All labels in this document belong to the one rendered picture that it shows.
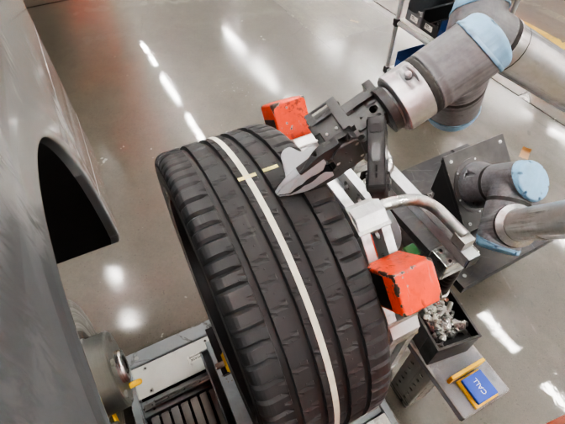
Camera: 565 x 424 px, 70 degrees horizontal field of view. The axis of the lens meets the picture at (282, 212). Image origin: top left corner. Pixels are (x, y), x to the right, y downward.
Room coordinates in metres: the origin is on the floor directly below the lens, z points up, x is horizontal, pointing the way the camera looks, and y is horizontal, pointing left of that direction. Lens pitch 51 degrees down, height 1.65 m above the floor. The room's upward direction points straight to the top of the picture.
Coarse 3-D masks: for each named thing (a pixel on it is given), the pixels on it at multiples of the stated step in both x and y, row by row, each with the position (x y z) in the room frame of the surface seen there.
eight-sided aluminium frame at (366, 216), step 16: (304, 144) 0.60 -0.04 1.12; (352, 176) 0.52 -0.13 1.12; (336, 192) 0.48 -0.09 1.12; (352, 192) 0.50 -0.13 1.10; (368, 192) 0.48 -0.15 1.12; (352, 208) 0.44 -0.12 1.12; (368, 208) 0.44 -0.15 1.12; (384, 208) 0.44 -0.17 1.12; (352, 224) 0.42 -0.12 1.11; (368, 224) 0.42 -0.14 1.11; (384, 224) 0.42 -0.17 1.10; (368, 240) 0.40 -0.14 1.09; (384, 240) 0.40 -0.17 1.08; (368, 256) 0.38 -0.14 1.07; (384, 256) 0.40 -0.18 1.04; (400, 320) 0.30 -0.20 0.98; (416, 320) 0.31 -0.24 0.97; (400, 336) 0.28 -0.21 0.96; (400, 352) 0.30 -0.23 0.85
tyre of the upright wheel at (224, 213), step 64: (256, 128) 0.62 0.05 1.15; (192, 192) 0.42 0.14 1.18; (320, 192) 0.43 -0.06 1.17; (256, 256) 0.32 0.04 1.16; (320, 256) 0.33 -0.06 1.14; (256, 320) 0.24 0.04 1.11; (320, 320) 0.26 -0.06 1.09; (384, 320) 0.28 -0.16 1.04; (256, 384) 0.18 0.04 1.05; (320, 384) 0.19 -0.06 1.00; (384, 384) 0.21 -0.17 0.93
